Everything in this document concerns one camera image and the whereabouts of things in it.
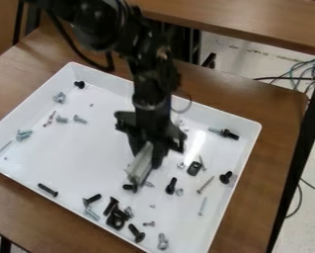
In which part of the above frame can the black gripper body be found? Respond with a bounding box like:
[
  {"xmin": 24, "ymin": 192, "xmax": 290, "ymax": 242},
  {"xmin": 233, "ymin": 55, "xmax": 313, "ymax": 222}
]
[{"xmin": 113, "ymin": 102, "xmax": 190, "ymax": 155}]

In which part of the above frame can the pile of screws and bolts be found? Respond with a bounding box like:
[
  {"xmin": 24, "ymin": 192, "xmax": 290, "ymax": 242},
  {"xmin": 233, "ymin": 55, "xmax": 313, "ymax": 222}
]
[{"xmin": 0, "ymin": 80, "xmax": 242, "ymax": 251}]

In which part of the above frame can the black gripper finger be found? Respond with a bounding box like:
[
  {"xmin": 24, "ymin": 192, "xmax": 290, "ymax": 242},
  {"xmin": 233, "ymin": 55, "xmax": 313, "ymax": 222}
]
[
  {"xmin": 127, "ymin": 133, "xmax": 145, "ymax": 157},
  {"xmin": 150, "ymin": 143, "xmax": 171, "ymax": 170}
]

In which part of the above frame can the white tray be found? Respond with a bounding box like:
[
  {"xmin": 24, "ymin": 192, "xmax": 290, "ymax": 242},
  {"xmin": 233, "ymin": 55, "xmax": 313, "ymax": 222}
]
[{"xmin": 0, "ymin": 61, "xmax": 263, "ymax": 253}]

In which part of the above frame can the silver metal bar tool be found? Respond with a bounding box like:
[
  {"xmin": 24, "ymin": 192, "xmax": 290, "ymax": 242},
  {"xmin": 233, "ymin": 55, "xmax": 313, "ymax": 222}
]
[{"xmin": 123, "ymin": 141, "xmax": 156, "ymax": 186}]

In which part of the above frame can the black metal frame post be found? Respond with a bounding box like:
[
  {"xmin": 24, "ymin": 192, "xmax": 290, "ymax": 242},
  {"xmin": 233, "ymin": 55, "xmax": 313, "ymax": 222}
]
[{"xmin": 265, "ymin": 58, "xmax": 315, "ymax": 253}]

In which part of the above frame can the wooden table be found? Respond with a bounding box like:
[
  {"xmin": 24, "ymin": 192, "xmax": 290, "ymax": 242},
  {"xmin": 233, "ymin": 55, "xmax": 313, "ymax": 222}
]
[{"xmin": 126, "ymin": 0, "xmax": 315, "ymax": 56}]

